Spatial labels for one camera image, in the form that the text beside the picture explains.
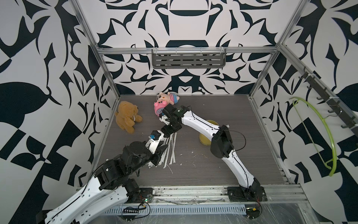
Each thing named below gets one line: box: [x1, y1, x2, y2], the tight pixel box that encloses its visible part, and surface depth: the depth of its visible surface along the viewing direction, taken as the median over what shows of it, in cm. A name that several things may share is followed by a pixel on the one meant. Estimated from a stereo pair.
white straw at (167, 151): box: [163, 135, 172, 169], surface depth 89 cm
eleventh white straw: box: [172, 132, 178, 163], surface depth 93 cm
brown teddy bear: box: [114, 100, 144, 134], surface depth 89 cm
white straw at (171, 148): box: [169, 133, 174, 165], surface depth 91 cm
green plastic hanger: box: [289, 96, 338, 177], surface depth 65 cm
